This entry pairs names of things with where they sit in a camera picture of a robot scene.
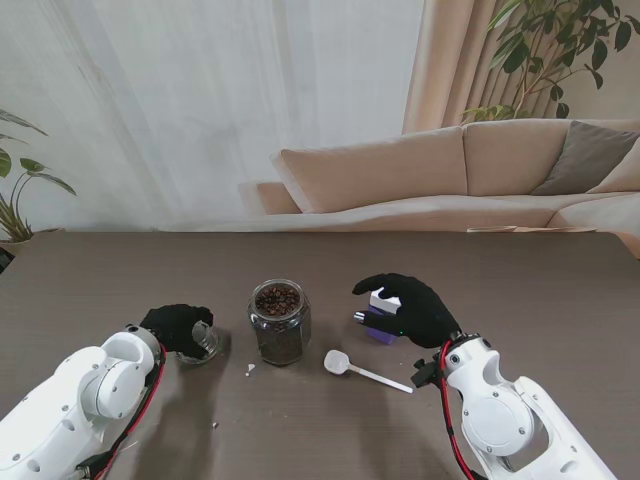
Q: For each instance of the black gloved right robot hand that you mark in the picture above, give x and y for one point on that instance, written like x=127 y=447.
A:
x=425 y=315

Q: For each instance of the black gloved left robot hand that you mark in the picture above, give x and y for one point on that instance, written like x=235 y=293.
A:
x=172 y=325

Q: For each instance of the white square jar lid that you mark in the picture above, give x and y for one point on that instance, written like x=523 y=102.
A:
x=387 y=302

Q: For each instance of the clear glass jar lid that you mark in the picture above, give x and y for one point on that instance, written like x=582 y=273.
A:
x=210 y=340

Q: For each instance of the purple square coffee jar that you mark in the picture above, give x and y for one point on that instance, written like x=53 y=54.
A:
x=382 y=337

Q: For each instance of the white plastic measuring spoon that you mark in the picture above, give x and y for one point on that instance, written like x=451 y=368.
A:
x=336 y=361

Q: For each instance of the glass jar of coffee beans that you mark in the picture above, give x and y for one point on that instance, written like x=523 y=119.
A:
x=280 y=335

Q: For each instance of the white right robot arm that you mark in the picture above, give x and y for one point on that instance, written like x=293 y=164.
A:
x=510 y=415

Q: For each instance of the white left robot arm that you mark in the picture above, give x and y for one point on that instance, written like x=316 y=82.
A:
x=75 y=400

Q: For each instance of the beige sofa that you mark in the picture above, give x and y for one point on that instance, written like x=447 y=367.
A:
x=400 y=175

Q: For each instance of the black flat device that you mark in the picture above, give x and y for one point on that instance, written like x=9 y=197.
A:
x=5 y=260

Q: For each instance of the broad leaf green houseplant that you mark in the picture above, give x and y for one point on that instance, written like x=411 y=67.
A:
x=15 y=220

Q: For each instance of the white sheer curtain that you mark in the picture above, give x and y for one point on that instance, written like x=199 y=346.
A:
x=175 y=110

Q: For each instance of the grey sofa cushion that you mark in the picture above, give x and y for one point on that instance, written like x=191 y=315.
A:
x=585 y=160

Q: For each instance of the beige sofa cushion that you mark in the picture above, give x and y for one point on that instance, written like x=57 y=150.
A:
x=622 y=177

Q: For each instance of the beige pleated curtain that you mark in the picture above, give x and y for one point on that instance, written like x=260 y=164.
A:
x=450 y=65

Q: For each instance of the tall dark green leafy plant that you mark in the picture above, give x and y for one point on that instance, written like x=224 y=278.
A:
x=530 y=50

